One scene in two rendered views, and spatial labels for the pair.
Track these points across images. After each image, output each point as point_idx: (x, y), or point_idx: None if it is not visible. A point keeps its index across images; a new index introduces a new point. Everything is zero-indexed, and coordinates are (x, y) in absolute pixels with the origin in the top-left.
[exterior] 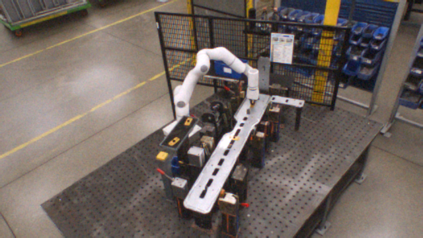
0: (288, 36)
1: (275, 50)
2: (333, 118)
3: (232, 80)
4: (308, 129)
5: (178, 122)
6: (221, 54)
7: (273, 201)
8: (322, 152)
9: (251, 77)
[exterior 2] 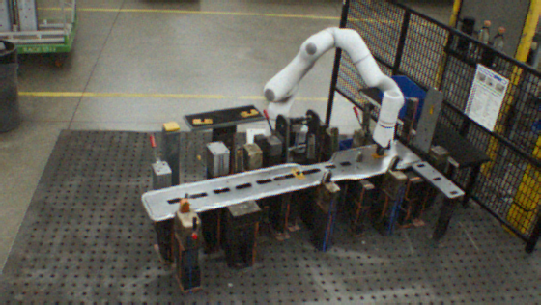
0: (500, 80)
1: (475, 97)
2: (515, 263)
3: None
4: (453, 252)
5: (237, 108)
6: (346, 40)
7: (281, 294)
8: (437, 291)
9: (384, 100)
